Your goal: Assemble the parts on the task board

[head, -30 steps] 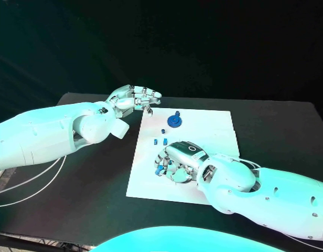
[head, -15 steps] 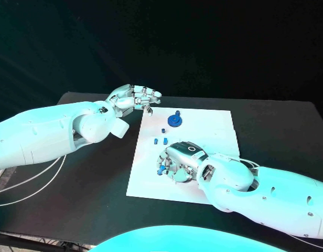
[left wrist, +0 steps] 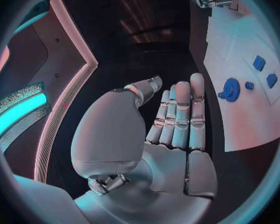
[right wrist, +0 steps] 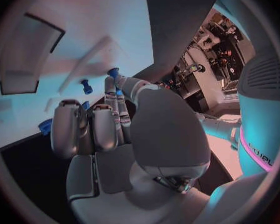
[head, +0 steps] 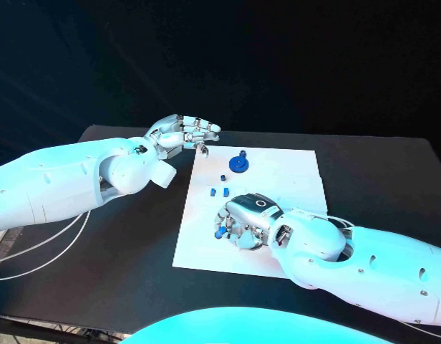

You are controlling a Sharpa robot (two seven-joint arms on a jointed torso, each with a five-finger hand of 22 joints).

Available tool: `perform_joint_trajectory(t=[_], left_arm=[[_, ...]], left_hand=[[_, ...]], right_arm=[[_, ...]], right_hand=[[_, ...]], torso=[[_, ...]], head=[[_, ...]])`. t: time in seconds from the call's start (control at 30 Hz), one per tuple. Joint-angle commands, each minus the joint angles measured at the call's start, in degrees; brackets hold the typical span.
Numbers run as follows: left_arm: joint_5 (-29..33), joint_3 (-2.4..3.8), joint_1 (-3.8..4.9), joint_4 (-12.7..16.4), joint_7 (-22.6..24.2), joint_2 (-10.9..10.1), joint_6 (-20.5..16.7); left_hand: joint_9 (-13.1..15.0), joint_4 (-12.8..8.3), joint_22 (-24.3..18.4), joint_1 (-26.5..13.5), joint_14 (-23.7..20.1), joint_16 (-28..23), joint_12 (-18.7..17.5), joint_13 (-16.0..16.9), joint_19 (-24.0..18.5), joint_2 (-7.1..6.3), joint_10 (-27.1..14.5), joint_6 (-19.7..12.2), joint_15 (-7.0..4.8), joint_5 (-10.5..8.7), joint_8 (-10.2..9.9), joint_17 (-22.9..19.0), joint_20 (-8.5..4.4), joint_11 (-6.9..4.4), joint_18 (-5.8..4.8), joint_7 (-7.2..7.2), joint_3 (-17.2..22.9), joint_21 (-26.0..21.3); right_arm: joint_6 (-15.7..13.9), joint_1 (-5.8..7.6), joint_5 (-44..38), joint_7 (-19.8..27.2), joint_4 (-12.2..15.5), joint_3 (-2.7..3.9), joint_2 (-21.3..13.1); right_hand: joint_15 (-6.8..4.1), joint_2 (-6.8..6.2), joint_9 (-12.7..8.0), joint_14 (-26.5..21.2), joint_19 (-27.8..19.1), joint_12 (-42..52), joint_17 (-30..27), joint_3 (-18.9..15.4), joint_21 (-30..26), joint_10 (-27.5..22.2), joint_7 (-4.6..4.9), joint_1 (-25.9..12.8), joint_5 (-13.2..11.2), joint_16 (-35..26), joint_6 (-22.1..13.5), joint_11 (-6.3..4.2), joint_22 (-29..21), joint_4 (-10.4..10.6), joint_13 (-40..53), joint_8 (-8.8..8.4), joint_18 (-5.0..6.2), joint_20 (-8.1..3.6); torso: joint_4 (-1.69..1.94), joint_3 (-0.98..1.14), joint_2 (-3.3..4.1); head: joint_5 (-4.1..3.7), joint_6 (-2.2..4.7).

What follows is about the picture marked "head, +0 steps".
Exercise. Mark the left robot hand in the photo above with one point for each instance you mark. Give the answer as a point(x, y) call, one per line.
point(180, 131)

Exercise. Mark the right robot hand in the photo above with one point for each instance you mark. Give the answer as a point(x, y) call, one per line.
point(248, 215)

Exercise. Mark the blue cylinder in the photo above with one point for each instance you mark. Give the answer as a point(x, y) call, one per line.
point(220, 232)

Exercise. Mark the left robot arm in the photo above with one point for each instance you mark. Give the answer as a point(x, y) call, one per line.
point(61, 177)

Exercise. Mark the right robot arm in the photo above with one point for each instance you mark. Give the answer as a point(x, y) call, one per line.
point(377, 268)

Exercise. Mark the white task board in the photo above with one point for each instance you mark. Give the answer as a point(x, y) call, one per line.
point(267, 174)

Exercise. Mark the blue gear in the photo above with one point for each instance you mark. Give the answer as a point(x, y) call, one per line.
point(238, 163)

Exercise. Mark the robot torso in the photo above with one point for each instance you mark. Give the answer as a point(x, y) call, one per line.
point(254, 326)

